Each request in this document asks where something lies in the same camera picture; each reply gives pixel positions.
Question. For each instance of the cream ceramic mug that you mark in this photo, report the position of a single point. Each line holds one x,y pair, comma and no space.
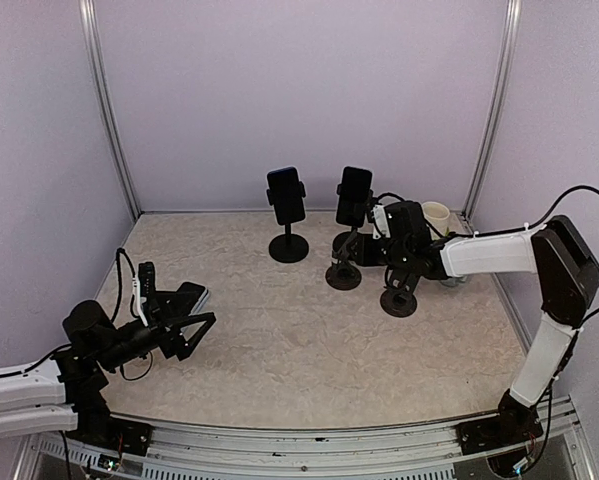
438,215

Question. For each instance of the black folding stand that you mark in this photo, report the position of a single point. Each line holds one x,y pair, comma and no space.
398,299
342,274

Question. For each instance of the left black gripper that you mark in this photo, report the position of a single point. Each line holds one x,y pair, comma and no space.
170,342

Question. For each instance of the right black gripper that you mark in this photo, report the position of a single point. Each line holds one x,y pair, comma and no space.
364,254

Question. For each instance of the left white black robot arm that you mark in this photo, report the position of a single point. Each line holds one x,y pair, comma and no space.
62,391

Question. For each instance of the phone in white case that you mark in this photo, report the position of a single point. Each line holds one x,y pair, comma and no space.
195,297

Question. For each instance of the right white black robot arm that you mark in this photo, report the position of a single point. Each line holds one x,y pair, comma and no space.
415,241

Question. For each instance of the right aluminium frame post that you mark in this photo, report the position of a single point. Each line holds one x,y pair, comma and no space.
495,111

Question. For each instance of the teal phone black screen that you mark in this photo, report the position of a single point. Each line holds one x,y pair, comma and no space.
356,182

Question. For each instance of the light blue mug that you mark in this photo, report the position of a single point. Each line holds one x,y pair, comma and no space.
453,282

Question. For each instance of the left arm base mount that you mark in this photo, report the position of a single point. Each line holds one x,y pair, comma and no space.
113,433

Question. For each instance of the aluminium frame post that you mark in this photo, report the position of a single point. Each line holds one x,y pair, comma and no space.
88,17
495,111

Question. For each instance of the left aluminium frame post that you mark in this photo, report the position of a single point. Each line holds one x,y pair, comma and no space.
88,17

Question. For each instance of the black pole phone stand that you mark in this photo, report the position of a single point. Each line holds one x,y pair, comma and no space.
351,213
288,247

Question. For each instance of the front aluminium rail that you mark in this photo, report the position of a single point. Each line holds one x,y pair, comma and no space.
424,450

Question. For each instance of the blue phone black screen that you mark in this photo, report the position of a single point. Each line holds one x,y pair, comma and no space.
285,194

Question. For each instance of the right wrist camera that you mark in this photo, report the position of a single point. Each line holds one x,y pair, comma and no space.
379,220

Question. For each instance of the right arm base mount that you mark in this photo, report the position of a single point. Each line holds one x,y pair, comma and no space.
490,433

